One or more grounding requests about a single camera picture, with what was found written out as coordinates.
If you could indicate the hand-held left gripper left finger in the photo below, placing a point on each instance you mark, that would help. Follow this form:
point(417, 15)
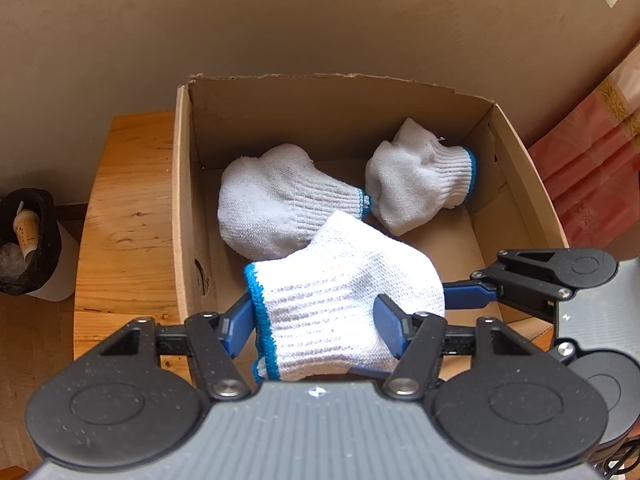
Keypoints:
point(240, 327)

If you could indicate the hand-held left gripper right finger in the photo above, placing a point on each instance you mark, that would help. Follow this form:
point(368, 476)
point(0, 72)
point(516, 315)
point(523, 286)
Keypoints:
point(391, 327)

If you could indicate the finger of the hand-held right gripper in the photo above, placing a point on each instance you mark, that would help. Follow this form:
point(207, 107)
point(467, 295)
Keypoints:
point(470, 294)
point(564, 349)

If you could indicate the white knit glove blue cuff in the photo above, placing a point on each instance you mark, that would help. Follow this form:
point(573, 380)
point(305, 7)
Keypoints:
point(280, 200)
point(420, 180)
point(345, 300)

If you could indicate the brown cardboard box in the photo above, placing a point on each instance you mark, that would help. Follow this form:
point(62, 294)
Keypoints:
point(450, 105)

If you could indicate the pink patterned curtain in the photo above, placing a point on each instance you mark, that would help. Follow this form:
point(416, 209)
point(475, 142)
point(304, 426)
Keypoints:
point(595, 160)

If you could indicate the white bin with black bag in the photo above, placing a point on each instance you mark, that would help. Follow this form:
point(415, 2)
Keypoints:
point(45, 240)

